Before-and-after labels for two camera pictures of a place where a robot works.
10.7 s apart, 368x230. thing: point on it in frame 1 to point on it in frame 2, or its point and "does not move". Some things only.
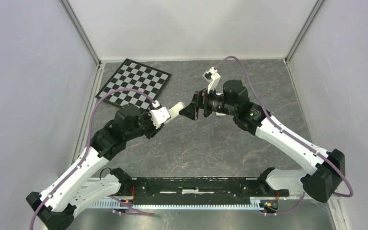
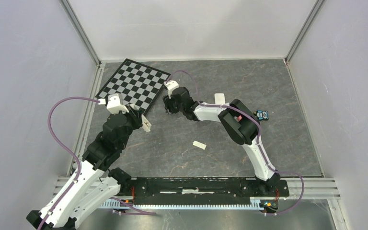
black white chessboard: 133,74 does not move
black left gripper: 154,130 to 136,116
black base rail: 201,190 does not move
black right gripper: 201,99 to 167,102
